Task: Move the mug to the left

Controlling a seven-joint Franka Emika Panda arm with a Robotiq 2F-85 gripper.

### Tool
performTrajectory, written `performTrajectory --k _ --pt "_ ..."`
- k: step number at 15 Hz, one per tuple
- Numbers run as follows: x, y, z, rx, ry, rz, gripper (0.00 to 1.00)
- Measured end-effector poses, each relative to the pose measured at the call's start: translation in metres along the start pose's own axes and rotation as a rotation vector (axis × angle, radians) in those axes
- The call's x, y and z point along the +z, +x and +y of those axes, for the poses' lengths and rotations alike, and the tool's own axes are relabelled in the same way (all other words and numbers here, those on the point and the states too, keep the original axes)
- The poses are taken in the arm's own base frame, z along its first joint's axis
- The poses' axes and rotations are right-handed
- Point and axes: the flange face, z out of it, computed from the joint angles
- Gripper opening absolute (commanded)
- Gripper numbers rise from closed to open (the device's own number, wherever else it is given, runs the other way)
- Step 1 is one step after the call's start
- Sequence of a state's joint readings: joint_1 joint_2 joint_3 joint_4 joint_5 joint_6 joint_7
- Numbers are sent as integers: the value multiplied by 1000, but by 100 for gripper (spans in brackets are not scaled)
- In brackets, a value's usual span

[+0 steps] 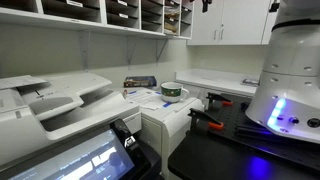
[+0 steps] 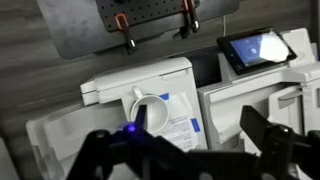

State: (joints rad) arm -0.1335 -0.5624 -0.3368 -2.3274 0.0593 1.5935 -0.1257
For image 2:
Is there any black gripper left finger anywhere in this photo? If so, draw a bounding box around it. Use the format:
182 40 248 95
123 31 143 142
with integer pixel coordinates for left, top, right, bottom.
66 104 189 180

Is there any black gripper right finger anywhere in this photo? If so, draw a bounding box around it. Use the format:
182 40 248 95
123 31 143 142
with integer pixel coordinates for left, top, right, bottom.
239 105 320 180

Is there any white mug with green print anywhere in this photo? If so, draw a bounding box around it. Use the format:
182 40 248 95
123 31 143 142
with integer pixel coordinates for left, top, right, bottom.
129 86 171 135

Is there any white printed paper sheet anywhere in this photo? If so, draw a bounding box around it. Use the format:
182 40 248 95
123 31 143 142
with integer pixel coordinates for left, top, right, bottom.
151 91 202 153

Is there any white copier main unit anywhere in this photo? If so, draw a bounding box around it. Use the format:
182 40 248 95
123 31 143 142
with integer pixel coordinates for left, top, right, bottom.
197 27 320 158

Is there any white copier side unit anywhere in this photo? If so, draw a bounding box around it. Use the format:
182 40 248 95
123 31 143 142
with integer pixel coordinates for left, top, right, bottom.
25 56 210 180

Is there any black copier touchscreen panel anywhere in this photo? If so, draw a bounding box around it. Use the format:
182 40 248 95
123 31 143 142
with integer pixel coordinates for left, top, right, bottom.
216 27 298 76

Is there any black perforated plate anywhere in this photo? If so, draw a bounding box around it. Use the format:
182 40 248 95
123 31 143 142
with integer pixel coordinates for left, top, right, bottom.
94 0 201 33

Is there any orange handled clamp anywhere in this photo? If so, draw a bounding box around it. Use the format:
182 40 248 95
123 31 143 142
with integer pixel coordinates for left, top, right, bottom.
173 0 201 40
114 13 138 56

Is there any thin white cable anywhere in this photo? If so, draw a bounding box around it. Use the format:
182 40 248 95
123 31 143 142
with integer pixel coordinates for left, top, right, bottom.
222 14 227 38

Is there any grey base plate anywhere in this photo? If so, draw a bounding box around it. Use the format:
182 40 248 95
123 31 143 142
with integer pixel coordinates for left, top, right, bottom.
35 0 242 61

